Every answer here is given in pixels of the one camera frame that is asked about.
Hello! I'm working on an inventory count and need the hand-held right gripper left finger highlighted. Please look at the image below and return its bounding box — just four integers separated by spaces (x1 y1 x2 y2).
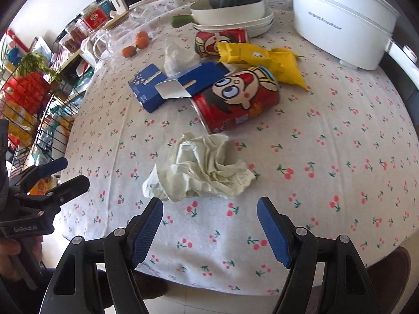
39 197 164 314

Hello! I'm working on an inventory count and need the jar of red dried fruit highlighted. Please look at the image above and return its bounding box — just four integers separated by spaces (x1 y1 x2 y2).
59 23 89 53

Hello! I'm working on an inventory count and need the brown trash bin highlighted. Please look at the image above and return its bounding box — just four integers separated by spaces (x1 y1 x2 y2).
368 246 412 301

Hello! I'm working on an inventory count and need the person's left hand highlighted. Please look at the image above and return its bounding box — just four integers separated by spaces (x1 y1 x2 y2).
0 238 22 279

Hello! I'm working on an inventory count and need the blue paper carton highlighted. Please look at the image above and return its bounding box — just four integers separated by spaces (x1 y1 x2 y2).
128 61 231 114

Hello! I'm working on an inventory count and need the white plate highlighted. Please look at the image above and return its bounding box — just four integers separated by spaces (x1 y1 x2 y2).
193 9 274 31
196 18 275 38

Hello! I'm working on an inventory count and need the white electric cooking pot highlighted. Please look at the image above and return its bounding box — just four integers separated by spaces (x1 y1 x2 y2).
291 0 419 71

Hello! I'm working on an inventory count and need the cherry print tablecloth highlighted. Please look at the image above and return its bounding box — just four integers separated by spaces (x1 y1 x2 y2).
60 0 415 293

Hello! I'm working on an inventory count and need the clear plastic wrapper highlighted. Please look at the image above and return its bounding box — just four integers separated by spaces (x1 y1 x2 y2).
163 41 200 76

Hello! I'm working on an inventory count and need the jar with red label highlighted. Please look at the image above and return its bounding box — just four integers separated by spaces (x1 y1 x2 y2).
80 2 110 31

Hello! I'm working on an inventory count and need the white tissue paper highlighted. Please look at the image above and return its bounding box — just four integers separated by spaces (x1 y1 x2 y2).
142 132 256 203

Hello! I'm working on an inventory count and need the clear plastic bag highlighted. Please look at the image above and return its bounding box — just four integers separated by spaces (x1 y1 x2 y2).
82 7 164 61

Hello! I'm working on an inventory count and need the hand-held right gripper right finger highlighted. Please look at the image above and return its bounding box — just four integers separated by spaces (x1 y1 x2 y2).
256 196 382 314

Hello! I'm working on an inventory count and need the red cartoon drink can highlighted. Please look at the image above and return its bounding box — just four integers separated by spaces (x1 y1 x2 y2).
190 66 281 134
195 29 251 60

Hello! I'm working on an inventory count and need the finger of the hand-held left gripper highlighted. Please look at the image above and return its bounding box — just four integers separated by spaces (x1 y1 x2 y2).
10 157 69 184
15 174 91 204

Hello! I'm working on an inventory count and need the black wire rack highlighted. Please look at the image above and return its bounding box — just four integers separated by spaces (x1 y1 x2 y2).
0 52 82 177

